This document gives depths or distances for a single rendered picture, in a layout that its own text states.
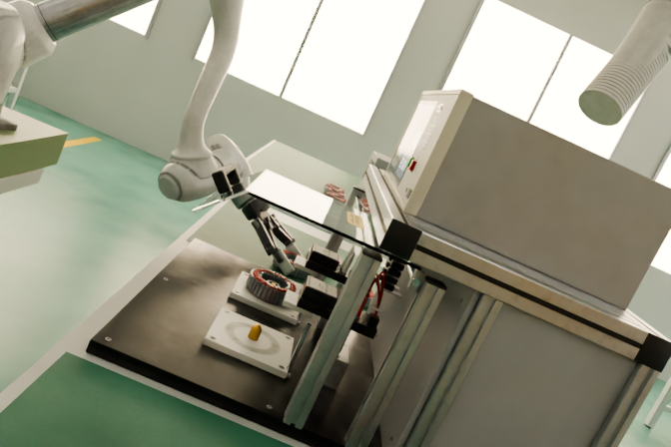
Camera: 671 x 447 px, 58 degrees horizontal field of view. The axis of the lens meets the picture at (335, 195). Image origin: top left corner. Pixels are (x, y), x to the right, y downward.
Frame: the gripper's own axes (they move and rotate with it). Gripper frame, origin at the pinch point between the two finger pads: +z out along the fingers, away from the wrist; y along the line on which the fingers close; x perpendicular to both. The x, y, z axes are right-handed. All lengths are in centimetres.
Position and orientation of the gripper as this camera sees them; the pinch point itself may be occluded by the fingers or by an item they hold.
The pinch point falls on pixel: (293, 263)
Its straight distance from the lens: 167.9
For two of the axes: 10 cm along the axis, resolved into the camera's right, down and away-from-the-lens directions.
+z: 5.6, 8.2, -0.8
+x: -8.0, 5.6, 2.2
